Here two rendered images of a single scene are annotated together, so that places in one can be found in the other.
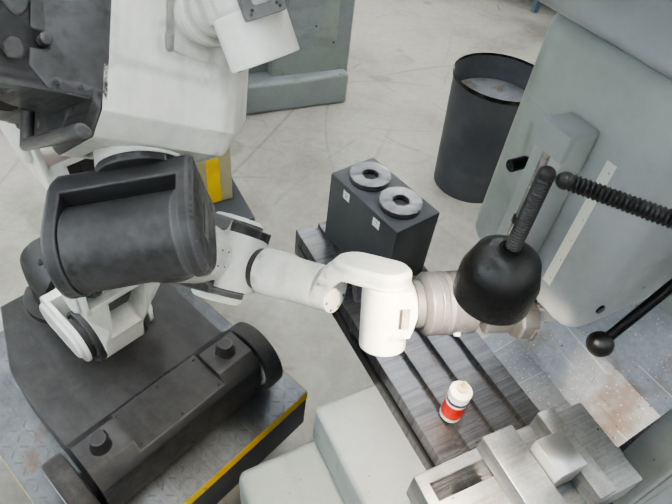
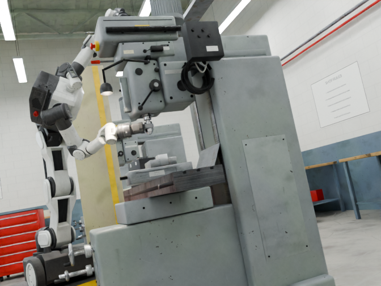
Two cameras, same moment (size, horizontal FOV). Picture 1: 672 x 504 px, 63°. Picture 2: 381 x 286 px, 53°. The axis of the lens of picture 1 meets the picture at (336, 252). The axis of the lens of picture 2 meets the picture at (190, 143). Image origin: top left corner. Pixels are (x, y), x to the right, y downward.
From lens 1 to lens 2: 2.13 m
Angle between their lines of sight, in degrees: 54
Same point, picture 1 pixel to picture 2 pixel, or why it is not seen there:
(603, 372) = not seen: hidden behind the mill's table
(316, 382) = not seen: outside the picture
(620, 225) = (130, 84)
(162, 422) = not seen: hidden behind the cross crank
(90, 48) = (53, 88)
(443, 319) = (120, 127)
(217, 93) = (72, 97)
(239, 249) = (84, 143)
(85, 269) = (46, 113)
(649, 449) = (232, 192)
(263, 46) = (75, 80)
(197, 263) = (64, 108)
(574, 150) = (122, 79)
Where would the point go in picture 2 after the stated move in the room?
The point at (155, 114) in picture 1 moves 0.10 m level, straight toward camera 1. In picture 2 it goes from (61, 96) to (58, 91)
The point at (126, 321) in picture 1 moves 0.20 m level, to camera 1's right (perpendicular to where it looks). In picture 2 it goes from (64, 224) to (91, 219)
